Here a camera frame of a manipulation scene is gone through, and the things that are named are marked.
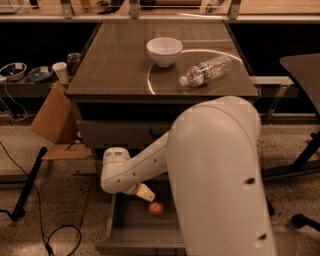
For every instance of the black left stand leg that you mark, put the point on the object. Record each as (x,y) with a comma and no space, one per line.
(18,211)

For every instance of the black caster foot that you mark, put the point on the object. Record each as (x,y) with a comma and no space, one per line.
(301,220)

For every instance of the white bowl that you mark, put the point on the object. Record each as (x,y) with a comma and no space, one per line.
(164,51)

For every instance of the grey bowl with items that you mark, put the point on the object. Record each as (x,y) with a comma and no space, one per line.
(13,71)

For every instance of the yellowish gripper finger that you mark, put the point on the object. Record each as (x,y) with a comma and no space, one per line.
(144,192)

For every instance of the top grey drawer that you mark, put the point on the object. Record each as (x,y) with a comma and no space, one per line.
(131,134)

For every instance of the blue bowl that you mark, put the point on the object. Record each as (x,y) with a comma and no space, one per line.
(40,74)

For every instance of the glass jar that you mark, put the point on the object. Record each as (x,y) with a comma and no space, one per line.
(73,61)

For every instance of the red apple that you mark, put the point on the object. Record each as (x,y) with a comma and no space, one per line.
(156,208)

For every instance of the grey drawer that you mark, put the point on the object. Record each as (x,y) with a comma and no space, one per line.
(132,231)
(131,134)

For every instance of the white paper cup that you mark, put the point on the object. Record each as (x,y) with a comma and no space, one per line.
(61,70)

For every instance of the grey drawer cabinet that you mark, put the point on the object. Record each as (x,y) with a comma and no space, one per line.
(118,80)

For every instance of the clear plastic water bottle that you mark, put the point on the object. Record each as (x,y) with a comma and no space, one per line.
(206,71)

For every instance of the low grey shelf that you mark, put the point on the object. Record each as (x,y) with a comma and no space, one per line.
(26,89)

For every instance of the black right stand leg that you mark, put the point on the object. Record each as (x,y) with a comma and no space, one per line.
(271,210)

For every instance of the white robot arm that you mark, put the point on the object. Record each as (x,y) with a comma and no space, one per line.
(210,155)

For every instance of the brown cardboard box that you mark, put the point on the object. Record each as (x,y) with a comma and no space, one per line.
(56,123)

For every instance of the bottom grey drawer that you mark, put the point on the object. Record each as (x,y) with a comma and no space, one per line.
(132,231)

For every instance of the black stand leg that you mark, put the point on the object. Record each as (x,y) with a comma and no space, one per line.
(271,210)
(18,211)

